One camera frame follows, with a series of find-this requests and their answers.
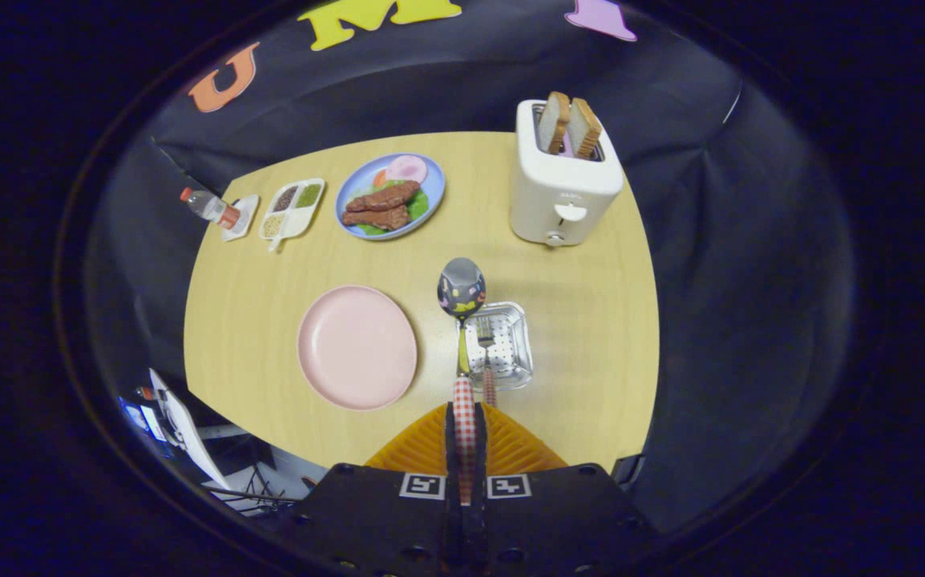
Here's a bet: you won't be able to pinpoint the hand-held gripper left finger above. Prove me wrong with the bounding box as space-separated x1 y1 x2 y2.
282 403 463 577

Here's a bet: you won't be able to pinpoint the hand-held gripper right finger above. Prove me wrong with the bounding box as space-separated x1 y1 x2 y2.
462 403 660 577

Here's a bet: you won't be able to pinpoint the fork with checked handle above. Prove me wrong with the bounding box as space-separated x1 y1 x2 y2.
475 315 499 408

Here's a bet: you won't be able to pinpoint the spoon with checked handle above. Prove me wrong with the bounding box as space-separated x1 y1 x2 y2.
438 257 487 506

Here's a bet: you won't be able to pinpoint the black table leg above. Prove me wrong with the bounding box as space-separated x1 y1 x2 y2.
612 454 646 491

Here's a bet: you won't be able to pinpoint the pink plate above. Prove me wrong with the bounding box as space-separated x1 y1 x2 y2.
297 285 418 412

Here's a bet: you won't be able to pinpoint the white flat board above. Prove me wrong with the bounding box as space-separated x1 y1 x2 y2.
148 369 231 491

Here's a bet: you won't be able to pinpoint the blue box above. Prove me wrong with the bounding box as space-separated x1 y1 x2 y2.
118 397 167 442

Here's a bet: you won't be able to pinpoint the black backdrop cloth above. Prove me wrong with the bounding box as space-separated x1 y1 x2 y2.
82 0 860 534

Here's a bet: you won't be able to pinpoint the brown steak piece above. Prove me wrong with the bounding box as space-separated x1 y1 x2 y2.
345 180 422 213
341 204 411 232

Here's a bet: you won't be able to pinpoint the green lettuce leaves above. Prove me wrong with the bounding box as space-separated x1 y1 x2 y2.
354 180 431 236

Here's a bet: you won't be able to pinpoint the white divided condiment dish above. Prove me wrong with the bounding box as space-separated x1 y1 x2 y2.
259 178 326 253

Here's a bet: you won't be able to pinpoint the white toaster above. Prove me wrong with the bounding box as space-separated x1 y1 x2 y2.
509 99 625 247

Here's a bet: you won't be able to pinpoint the small white square coaster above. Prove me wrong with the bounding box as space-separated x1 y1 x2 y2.
220 194 260 242

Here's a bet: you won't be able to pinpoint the blue plate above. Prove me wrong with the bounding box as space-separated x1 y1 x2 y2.
334 153 446 241

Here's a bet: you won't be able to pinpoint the clear bottle with red label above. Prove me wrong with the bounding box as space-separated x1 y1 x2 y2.
180 188 241 230

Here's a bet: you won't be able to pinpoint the pink ham slice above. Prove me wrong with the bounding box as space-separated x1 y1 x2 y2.
385 155 429 185

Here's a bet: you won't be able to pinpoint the black wire stand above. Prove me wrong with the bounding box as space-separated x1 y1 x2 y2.
202 465 303 514

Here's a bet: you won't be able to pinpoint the metal wire basket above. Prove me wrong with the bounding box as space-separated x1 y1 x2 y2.
462 301 534 392

